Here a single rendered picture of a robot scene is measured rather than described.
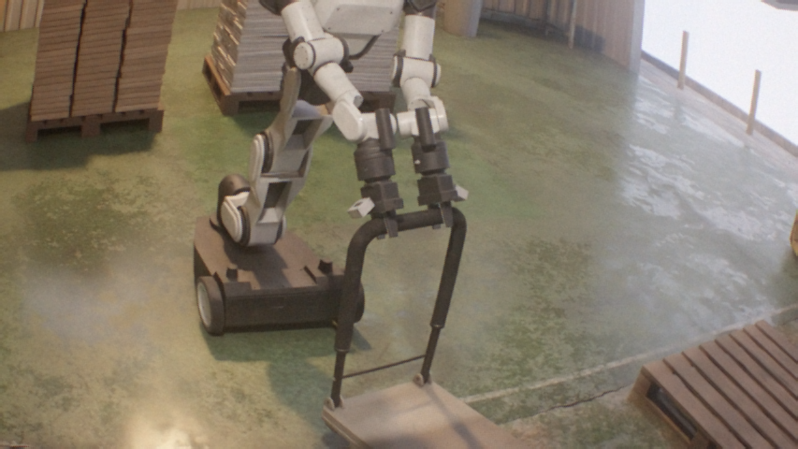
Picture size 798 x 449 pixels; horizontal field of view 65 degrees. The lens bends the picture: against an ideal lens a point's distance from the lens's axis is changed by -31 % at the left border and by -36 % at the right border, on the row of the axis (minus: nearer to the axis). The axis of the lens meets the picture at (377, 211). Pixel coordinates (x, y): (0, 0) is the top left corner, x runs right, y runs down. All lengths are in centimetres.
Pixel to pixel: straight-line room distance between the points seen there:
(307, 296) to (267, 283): 14
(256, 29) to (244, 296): 254
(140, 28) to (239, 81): 97
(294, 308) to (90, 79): 235
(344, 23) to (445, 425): 116
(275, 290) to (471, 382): 73
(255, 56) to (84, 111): 127
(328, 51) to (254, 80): 303
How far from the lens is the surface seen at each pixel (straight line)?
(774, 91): 1047
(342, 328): 220
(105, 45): 476
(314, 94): 262
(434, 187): 222
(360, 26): 244
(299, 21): 229
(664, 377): 302
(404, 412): 240
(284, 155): 284
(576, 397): 298
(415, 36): 249
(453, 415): 242
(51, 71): 477
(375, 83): 549
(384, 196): 210
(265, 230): 309
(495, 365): 309
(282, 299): 297
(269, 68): 525
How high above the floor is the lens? 161
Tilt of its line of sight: 23 degrees down
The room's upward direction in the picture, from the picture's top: 9 degrees clockwise
